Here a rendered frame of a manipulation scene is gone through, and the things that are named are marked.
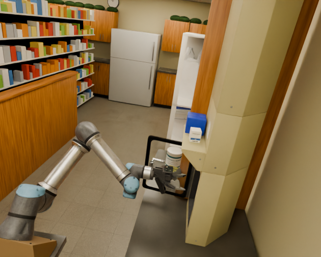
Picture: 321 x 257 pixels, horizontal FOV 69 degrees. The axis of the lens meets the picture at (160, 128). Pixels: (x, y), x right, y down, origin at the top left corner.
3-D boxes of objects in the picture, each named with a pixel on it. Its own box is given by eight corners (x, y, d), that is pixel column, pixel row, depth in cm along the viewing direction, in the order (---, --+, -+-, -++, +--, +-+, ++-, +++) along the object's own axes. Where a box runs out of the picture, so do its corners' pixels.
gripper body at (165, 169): (173, 174, 128) (151, 170, 128) (170, 186, 131) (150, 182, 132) (174, 166, 135) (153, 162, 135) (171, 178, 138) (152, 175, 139)
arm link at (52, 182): (14, 204, 114) (84, 118, 133) (26, 205, 128) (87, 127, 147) (34, 218, 113) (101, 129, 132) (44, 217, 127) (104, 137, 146)
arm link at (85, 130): (85, 110, 123) (145, 182, 115) (88, 118, 133) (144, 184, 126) (66, 123, 119) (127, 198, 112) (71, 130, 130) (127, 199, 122)
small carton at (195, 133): (197, 138, 121) (200, 128, 118) (199, 143, 116) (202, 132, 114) (188, 137, 120) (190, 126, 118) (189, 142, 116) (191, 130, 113)
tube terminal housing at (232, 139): (223, 210, 157) (257, 101, 127) (230, 252, 128) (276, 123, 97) (186, 203, 159) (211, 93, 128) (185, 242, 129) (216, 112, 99)
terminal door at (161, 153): (185, 198, 156) (196, 145, 140) (141, 187, 161) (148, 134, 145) (185, 197, 157) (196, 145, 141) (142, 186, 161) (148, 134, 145)
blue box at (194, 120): (202, 129, 133) (206, 114, 130) (203, 136, 124) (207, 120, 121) (185, 126, 134) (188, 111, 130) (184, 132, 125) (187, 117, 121)
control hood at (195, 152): (200, 142, 140) (204, 127, 136) (202, 172, 111) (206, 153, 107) (181, 138, 141) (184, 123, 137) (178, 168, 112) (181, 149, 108)
